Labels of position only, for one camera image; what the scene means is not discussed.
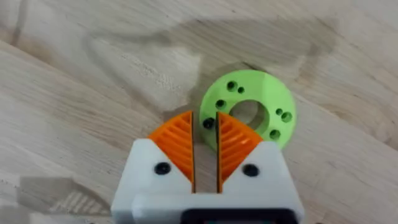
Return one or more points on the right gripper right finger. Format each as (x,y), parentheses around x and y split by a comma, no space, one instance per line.
(248,155)

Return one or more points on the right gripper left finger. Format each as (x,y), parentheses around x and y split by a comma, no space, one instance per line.
(161,155)

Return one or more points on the green disc with holes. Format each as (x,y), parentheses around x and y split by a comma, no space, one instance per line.
(264,93)

